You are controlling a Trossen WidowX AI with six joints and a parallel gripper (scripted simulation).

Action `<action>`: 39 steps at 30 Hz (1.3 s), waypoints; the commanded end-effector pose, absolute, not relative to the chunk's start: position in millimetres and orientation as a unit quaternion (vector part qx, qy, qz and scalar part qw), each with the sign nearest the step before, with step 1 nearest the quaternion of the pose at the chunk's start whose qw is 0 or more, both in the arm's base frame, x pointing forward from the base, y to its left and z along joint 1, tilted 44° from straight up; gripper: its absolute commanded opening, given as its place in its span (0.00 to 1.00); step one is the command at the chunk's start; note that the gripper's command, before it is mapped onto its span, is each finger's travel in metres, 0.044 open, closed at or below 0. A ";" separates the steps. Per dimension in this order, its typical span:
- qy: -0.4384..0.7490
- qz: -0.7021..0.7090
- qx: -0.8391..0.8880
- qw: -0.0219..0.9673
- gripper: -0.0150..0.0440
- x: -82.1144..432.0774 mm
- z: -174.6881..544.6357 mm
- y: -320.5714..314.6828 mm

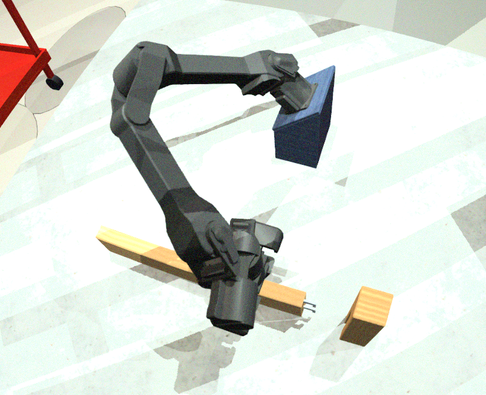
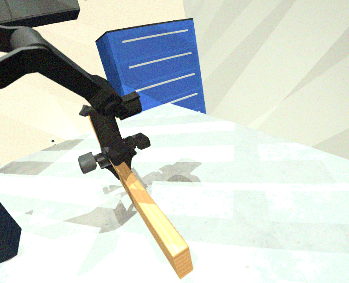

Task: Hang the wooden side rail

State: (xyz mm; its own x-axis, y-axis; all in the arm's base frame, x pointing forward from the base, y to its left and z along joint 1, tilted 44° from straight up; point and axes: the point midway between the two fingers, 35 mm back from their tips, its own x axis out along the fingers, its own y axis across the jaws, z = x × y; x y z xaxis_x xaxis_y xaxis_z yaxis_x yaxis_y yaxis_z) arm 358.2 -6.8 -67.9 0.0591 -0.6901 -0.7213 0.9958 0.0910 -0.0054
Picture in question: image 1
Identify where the wooden rail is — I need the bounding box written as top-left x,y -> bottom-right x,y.
96,225 -> 316,316

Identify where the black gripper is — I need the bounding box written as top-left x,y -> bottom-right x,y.
221,221 -> 284,336

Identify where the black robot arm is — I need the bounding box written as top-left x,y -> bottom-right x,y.
110,41 -> 318,330

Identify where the wooden block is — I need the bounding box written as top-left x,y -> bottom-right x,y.
340,286 -> 393,347

